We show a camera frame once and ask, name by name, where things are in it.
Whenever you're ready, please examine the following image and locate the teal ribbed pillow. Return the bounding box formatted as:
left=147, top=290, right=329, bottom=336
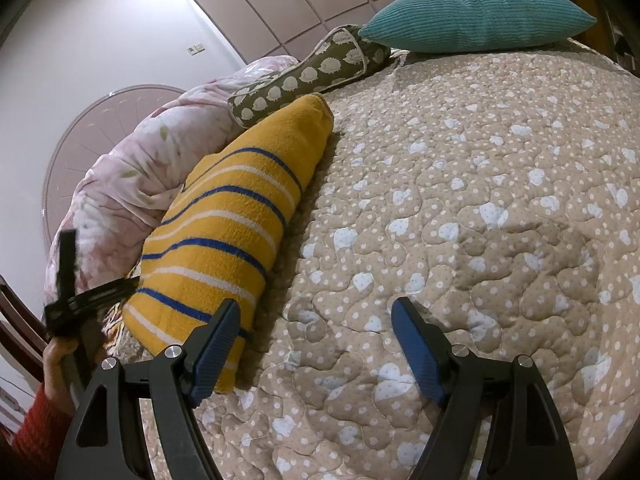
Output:
left=357, top=0, right=598, bottom=56

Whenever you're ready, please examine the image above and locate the dark wooden chair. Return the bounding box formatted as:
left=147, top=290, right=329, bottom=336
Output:
left=0, top=274, right=49, bottom=378

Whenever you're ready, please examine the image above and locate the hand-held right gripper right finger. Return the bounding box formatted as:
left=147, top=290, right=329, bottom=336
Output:
left=391, top=297, right=581, bottom=480

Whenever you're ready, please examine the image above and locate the pink floral duvet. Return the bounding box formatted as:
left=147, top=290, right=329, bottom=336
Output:
left=44, top=55, right=301, bottom=308

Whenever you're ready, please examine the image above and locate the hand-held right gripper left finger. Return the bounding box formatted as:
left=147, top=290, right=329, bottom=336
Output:
left=55, top=298, right=242, bottom=480

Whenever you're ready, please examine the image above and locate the olive patterned bolster pillow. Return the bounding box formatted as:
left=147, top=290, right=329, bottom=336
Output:
left=227, top=25, right=392, bottom=128

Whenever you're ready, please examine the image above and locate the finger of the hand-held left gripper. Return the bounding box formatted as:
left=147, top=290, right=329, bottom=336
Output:
left=70, top=279, right=139, bottom=312
left=56, top=230, right=79, bottom=307

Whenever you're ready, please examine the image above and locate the beige quilted bedspread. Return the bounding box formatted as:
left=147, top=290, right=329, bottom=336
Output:
left=100, top=40, right=640, bottom=480

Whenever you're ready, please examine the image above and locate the round ribbed pink panel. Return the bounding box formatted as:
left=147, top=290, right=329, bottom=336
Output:
left=42, top=85, right=187, bottom=243

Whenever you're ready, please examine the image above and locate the person's left hand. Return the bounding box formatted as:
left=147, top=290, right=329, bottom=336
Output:
left=42, top=337, right=81, bottom=416

